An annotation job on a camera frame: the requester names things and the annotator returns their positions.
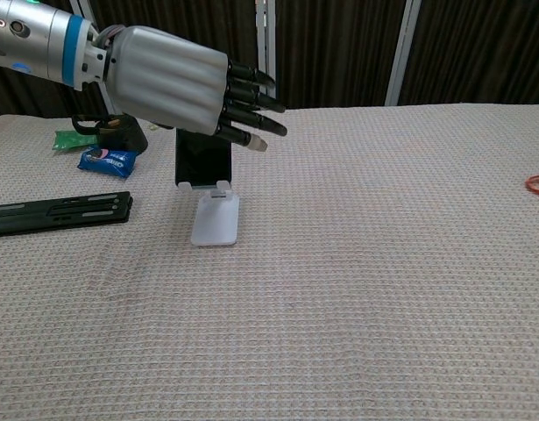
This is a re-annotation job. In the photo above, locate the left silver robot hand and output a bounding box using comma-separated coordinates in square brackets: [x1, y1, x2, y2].
[93, 24, 289, 153]

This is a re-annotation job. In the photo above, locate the black smartphone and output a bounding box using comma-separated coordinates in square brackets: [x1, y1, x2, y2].
[174, 126, 233, 188]

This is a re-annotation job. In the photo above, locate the white folding phone stand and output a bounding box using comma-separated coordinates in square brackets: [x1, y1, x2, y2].
[177, 179, 241, 247]

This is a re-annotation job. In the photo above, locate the black plastic device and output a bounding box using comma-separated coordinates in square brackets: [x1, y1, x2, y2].
[0, 190, 135, 239]

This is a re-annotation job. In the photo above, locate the black tape dispenser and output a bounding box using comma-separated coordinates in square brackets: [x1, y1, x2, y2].
[71, 112, 149, 157]

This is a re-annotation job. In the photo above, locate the blue Oreo cookie packet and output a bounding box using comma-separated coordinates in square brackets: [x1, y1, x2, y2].
[77, 146, 139, 181]

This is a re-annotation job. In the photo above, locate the green snack packet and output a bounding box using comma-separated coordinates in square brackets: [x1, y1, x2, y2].
[53, 130, 101, 153]

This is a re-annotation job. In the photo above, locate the dark brown curtain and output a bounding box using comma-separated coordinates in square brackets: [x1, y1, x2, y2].
[0, 0, 539, 118]

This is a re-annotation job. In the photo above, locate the beige waffle tablecloth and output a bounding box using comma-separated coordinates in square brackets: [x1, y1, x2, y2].
[0, 103, 539, 421]

